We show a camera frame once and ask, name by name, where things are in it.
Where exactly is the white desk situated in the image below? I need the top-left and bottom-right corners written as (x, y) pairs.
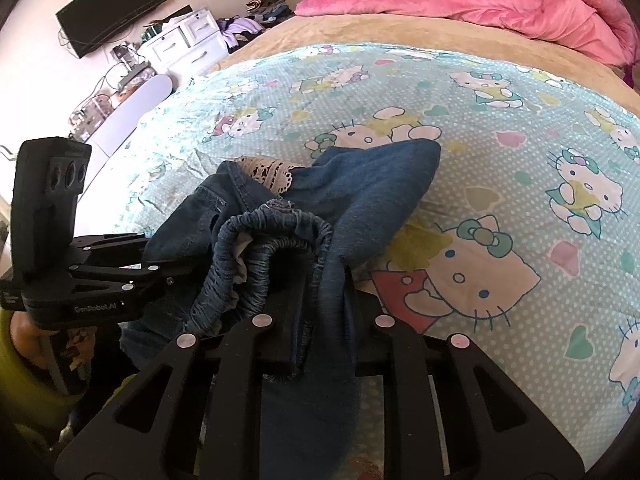
top-left (90, 74), bottom-right (174, 162)

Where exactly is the cartoon cat printed blanket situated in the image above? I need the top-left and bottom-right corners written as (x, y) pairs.
top-left (117, 42), bottom-right (640, 471)

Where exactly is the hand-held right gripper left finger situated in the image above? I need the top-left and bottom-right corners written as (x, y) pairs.
top-left (55, 287), bottom-right (307, 480)

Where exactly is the white drawer cabinet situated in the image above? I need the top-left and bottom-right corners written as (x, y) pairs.
top-left (136, 7), bottom-right (226, 74)

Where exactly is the blue denim pants lace trim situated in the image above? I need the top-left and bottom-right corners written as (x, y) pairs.
top-left (120, 137), bottom-right (443, 480)

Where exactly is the dark clothes pile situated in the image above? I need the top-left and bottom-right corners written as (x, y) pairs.
top-left (244, 0), bottom-right (297, 27)

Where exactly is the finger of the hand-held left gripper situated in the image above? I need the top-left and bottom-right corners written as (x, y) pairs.
top-left (71, 264), bottom-right (202, 311)
top-left (71, 231), bottom-right (162, 277)

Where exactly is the black wall television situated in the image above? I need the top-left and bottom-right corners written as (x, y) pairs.
top-left (55, 0), bottom-right (168, 60)

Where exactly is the purple garment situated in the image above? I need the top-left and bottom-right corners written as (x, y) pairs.
top-left (215, 16), bottom-right (266, 54)

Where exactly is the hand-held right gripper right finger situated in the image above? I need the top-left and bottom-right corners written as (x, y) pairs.
top-left (345, 287), bottom-right (587, 480)

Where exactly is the tan bed cover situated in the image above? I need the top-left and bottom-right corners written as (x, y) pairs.
top-left (207, 11), bottom-right (640, 117)

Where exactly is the person's left hand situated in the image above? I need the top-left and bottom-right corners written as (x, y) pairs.
top-left (9, 311), bottom-right (50, 367)

